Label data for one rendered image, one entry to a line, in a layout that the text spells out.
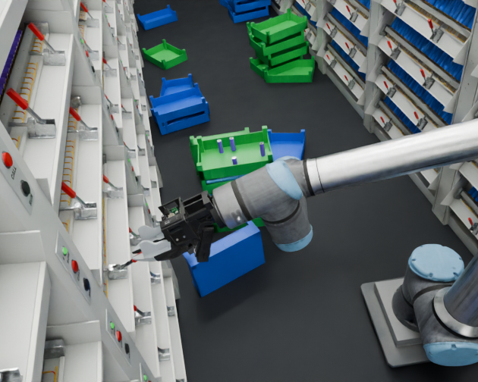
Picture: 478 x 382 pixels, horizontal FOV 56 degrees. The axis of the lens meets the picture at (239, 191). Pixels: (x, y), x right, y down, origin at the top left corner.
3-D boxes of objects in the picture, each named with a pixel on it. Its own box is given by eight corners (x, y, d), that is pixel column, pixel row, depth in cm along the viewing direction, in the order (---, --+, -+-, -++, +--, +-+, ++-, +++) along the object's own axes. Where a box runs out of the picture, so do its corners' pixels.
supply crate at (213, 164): (268, 140, 195) (266, 125, 189) (274, 170, 180) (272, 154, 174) (199, 151, 196) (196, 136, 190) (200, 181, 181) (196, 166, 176)
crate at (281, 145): (268, 140, 247) (267, 129, 242) (305, 141, 242) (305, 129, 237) (259, 176, 226) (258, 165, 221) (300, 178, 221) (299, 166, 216)
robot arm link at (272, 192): (309, 208, 91) (294, 173, 85) (253, 233, 92) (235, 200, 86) (296, 180, 99) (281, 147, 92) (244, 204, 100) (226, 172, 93)
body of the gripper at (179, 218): (154, 207, 94) (206, 183, 93) (173, 231, 99) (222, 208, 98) (158, 233, 88) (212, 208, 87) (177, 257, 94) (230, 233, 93)
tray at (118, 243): (124, 171, 134) (124, 145, 128) (136, 358, 89) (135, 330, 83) (52, 173, 128) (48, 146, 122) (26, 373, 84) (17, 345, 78)
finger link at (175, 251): (151, 245, 95) (187, 227, 95) (155, 250, 96) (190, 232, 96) (154, 261, 92) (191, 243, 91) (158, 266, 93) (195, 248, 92)
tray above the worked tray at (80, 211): (102, 118, 121) (99, 70, 112) (103, 305, 76) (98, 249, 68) (20, 118, 115) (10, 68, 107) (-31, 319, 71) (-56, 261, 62)
